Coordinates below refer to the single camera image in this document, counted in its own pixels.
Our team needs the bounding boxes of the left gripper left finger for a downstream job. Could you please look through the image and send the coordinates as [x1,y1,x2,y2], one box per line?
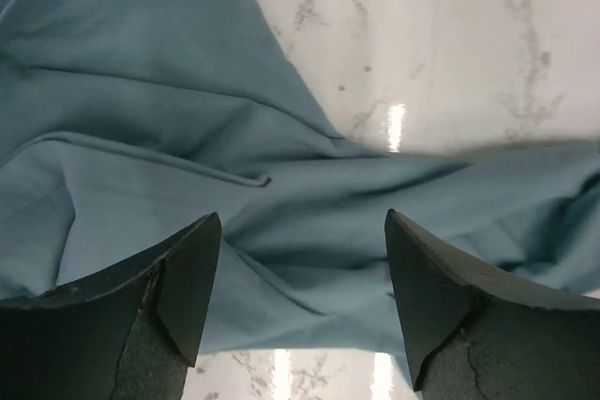
[1,214,221,399]

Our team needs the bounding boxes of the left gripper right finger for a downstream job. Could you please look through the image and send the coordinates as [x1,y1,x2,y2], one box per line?
[385,211,599,399]

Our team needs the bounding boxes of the blue-grey t shirt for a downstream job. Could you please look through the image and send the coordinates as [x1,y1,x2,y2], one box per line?
[1,0,599,355]

